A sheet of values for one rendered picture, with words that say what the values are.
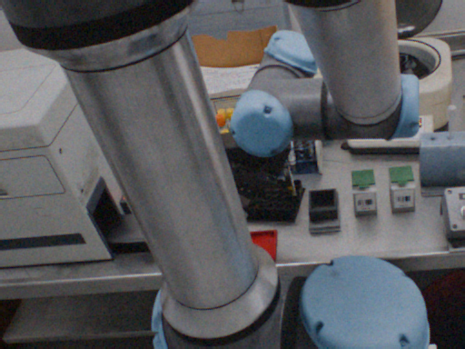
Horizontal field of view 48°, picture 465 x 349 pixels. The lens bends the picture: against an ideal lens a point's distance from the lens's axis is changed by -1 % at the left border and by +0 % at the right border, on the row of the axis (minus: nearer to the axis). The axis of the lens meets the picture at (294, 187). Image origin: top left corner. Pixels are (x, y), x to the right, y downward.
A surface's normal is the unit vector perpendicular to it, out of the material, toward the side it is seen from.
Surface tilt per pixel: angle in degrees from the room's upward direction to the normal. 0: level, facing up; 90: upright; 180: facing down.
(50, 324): 0
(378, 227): 0
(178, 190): 91
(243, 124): 85
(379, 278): 7
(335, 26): 128
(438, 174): 90
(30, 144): 90
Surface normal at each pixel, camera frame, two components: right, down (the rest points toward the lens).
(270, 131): -0.18, 0.59
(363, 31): 0.36, 0.90
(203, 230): 0.47, 0.52
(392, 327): -0.02, -0.76
